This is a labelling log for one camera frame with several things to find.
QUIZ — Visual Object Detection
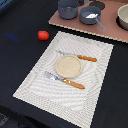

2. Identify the grey frying pan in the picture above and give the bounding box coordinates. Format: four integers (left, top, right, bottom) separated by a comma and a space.
79, 6, 105, 30

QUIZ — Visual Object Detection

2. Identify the white woven placemat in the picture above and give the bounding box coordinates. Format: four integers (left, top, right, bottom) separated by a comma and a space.
13, 31, 113, 128

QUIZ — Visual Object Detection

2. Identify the black stove burner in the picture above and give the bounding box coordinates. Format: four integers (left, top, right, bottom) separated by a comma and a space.
89, 1, 105, 10

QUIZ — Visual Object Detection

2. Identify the beige round plate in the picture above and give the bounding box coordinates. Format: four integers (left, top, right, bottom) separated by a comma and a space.
55, 55, 82, 78

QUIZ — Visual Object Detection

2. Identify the fork with orange handle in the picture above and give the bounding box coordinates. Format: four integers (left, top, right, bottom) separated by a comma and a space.
44, 71, 85, 89

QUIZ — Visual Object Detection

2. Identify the grey cooking pot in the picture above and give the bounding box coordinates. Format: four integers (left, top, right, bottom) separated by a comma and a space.
58, 0, 79, 20

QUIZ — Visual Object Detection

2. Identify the pink stove board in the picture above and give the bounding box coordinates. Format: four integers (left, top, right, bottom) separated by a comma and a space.
48, 0, 128, 44

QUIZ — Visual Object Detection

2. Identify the knife with orange handle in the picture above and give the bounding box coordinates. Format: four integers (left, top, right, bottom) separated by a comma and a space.
56, 50, 97, 62

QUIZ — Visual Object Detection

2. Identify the cream bowl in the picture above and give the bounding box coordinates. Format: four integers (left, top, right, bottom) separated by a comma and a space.
118, 4, 128, 30

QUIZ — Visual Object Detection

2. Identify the white toy fish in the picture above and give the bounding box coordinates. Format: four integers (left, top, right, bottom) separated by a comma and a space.
86, 13, 98, 18

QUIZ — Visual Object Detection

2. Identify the red toy tomato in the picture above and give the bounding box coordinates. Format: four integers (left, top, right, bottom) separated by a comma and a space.
38, 31, 49, 40

